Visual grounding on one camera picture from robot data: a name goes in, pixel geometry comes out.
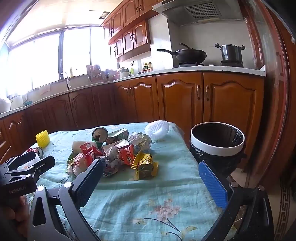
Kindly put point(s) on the printed paper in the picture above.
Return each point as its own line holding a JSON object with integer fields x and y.
{"x": 112, "y": 160}

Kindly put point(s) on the range hood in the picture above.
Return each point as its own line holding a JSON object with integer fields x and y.
{"x": 196, "y": 10}

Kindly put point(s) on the wooden door frame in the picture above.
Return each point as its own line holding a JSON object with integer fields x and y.
{"x": 272, "y": 92}

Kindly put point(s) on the wooden lower kitchen cabinets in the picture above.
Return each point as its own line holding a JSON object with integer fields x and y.
{"x": 180, "y": 97}

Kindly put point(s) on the white trash bin black bag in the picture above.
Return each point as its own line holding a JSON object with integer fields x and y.
{"x": 217, "y": 141}

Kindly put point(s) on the white kitchen countertop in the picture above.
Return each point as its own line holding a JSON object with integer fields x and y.
{"x": 161, "y": 73}

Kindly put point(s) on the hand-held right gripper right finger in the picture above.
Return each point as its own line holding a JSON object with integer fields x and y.
{"x": 212, "y": 185}

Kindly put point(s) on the red drink can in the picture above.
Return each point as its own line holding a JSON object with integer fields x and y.
{"x": 37, "y": 151}

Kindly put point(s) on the steel cooking pot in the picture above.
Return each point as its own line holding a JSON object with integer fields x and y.
{"x": 231, "y": 53}

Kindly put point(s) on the black wok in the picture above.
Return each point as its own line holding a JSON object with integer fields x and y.
{"x": 189, "y": 55}

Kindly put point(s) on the black spatula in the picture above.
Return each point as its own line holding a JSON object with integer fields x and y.
{"x": 186, "y": 45}

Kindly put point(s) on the group of seasoning bottles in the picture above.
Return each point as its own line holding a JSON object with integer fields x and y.
{"x": 147, "y": 67}

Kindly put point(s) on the wooden kitchen cabinets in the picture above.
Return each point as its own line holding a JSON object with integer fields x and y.
{"x": 180, "y": 97}
{"x": 129, "y": 27}

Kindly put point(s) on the kitchen window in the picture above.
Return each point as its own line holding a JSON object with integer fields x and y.
{"x": 46, "y": 58}

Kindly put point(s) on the green drink carton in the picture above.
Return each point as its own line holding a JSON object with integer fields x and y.
{"x": 119, "y": 134}

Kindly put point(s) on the green drink can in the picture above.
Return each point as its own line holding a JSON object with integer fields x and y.
{"x": 100, "y": 135}

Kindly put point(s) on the red and white drink carton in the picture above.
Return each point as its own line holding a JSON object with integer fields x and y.
{"x": 120, "y": 144}

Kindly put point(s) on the person's left hand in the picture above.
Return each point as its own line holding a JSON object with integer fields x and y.
{"x": 21, "y": 212}

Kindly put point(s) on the yellow snack wrapper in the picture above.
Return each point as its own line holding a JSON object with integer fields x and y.
{"x": 143, "y": 164}

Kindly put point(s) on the red snack wrapper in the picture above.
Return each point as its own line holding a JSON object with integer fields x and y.
{"x": 127, "y": 155}
{"x": 90, "y": 149}

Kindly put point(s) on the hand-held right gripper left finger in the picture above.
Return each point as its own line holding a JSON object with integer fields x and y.
{"x": 89, "y": 183}

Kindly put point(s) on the gas stove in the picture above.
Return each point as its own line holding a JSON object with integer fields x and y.
{"x": 208, "y": 64}

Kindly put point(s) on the pink white wrapper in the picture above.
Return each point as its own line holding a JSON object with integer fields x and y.
{"x": 79, "y": 163}

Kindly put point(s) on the green snack bag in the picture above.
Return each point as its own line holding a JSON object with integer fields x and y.
{"x": 78, "y": 146}

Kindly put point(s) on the yellow foam fruit net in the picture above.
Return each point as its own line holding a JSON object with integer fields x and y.
{"x": 42, "y": 138}

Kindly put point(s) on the yellow bottle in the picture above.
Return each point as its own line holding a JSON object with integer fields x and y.
{"x": 71, "y": 71}

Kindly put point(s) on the white foam fruit net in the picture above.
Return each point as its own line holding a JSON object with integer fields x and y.
{"x": 157, "y": 129}

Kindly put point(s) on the utensil rack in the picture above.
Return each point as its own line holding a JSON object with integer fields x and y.
{"x": 93, "y": 72}

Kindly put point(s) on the light blue floral tablecloth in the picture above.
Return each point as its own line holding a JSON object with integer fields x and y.
{"x": 143, "y": 204}

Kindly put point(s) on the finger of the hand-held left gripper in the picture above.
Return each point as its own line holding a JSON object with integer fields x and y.
{"x": 42, "y": 165}
{"x": 20, "y": 160}

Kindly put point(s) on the white paper ball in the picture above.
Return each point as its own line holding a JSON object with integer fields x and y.
{"x": 140, "y": 140}

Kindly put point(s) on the wooden upper kitchen cabinets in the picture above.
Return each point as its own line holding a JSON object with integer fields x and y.
{"x": 129, "y": 27}

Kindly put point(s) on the chrome sink faucet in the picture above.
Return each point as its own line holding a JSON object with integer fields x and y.
{"x": 66, "y": 80}

